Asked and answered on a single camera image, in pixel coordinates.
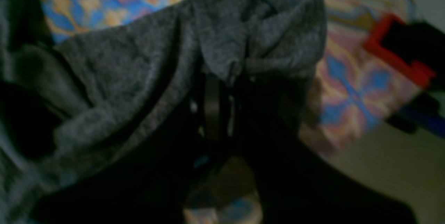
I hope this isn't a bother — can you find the red black clamp upper left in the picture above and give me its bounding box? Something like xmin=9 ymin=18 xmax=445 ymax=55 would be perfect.
xmin=364 ymin=14 xmax=445 ymax=89

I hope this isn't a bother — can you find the patterned tablecloth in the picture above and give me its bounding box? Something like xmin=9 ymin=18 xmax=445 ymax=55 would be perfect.
xmin=42 ymin=0 xmax=415 ymax=224

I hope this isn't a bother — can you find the grey t-shirt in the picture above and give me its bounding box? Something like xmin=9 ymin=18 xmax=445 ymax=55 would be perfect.
xmin=1 ymin=0 xmax=327 ymax=224

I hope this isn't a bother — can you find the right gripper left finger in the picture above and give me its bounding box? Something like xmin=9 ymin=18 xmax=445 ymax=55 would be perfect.
xmin=31 ymin=74 xmax=223 ymax=224

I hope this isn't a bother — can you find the blue handled clamp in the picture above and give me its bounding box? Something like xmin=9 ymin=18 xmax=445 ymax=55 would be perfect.
xmin=386 ymin=93 xmax=445 ymax=138

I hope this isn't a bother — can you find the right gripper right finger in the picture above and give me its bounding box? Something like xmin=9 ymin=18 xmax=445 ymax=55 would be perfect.
xmin=234 ymin=78 xmax=418 ymax=224

